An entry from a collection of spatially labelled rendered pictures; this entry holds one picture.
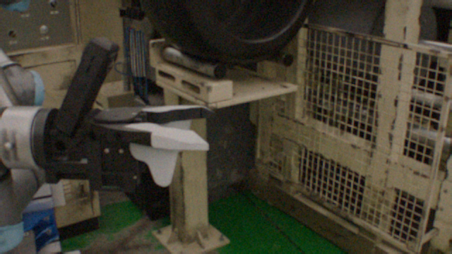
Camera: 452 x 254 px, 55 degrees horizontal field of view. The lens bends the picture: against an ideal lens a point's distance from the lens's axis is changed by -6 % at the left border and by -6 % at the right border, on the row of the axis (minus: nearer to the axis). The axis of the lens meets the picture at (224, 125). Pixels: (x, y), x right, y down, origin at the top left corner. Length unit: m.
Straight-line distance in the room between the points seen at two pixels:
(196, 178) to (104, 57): 1.49
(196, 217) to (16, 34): 1.08
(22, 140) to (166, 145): 0.17
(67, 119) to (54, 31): 1.45
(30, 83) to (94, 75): 0.84
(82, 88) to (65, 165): 0.09
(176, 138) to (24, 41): 1.54
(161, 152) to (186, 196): 1.51
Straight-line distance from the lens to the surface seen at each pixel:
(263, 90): 1.54
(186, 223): 2.02
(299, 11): 1.54
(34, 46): 1.95
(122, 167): 0.51
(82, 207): 2.18
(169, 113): 0.55
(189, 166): 1.90
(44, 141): 0.52
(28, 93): 1.32
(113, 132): 0.47
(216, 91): 1.40
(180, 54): 1.56
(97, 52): 0.50
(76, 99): 0.51
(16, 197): 0.63
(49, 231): 1.37
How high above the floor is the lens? 1.24
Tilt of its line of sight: 21 degrees down
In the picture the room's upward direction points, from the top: straight up
